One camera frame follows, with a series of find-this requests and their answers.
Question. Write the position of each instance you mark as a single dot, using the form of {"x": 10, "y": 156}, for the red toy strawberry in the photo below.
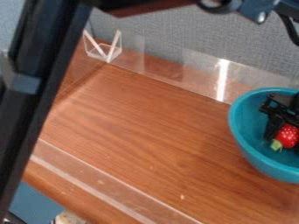
{"x": 285, "y": 139}

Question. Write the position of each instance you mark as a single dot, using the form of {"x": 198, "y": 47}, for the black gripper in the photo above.
{"x": 281, "y": 109}

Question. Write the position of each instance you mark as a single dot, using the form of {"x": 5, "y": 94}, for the blue plastic bowl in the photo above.
{"x": 247, "y": 124}

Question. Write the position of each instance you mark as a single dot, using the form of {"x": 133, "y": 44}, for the clear acrylic front barrier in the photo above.
{"x": 105, "y": 188}

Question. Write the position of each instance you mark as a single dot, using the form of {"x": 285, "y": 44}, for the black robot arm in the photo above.
{"x": 34, "y": 62}

